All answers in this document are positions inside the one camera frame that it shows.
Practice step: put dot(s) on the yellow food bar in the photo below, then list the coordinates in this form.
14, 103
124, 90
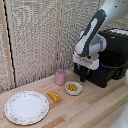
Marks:
54, 96

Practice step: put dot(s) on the white floral rim plate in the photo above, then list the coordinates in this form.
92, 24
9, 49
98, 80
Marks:
26, 107

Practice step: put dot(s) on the yellow food pieces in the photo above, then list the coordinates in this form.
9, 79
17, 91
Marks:
72, 87

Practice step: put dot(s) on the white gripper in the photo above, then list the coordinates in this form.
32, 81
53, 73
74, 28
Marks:
86, 62

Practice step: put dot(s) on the pink cup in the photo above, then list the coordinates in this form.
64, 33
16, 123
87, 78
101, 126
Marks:
60, 77

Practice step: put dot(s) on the white rounded object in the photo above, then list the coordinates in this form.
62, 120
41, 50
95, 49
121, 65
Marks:
124, 118

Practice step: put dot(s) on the beige woven folding screen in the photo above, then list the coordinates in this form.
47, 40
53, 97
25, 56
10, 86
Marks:
30, 40

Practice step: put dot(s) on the small white bowl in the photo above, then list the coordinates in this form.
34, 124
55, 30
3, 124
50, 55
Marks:
73, 91

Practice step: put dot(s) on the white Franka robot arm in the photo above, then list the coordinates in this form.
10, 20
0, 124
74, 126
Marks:
96, 30

